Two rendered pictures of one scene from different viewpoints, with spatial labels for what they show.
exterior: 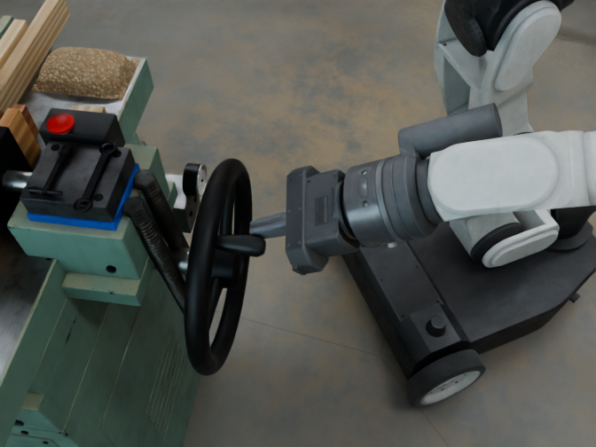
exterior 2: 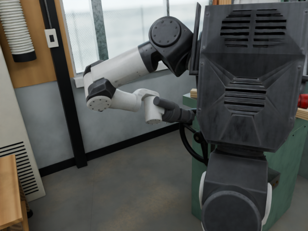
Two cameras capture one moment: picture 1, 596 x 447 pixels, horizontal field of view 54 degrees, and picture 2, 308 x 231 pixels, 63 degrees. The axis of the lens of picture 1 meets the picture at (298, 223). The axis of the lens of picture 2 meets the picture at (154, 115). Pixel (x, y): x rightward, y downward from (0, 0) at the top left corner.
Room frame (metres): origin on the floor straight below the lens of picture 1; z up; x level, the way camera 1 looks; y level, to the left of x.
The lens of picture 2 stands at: (1.01, -0.83, 1.45)
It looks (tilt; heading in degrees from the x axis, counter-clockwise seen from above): 25 degrees down; 134
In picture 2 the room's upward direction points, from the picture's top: 3 degrees counter-clockwise
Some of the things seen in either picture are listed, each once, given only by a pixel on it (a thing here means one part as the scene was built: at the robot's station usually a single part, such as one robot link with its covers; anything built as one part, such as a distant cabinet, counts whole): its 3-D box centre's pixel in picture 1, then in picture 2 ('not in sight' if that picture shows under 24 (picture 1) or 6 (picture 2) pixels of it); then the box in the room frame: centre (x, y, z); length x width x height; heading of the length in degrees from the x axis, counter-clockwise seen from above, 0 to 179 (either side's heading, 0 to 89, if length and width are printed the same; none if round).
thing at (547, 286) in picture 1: (481, 243); not in sight; (0.86, -0.49, 0.19); 0.64 x 0.52 x 0.33; 112
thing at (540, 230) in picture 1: (500, 220); not in sight; (0.87, -0.52, 0.28); 0.21 x 0.20 x 0.13; 112
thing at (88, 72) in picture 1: (82, 65); not in sight; (0.69, 0.32, 0.92); 0.14 x 0.09 x 0.04; 82
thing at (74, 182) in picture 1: (82, 164); not in sight; (0.44, 0.24, 0.99); 0.13 x 0.11 x 0.06; 172
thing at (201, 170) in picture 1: (193, 183); not in sight; (0.69, 0.19, 0.65); 0.06 x 0.04 x 0.08; 172
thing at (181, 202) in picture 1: (164, 200); (266, 181); (0.70, 0.26, 0.58); 0.12 x 0.08 x 0.08; 82
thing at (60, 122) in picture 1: (60, 123); not in sight; (0.47, 0.26, 1.02); 0.03 x 0.03 x 0.01
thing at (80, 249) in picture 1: (96, 207); not in sight; (0.43, 0.25, 0.91); 0.15 x 0.14 x 0.09; 172
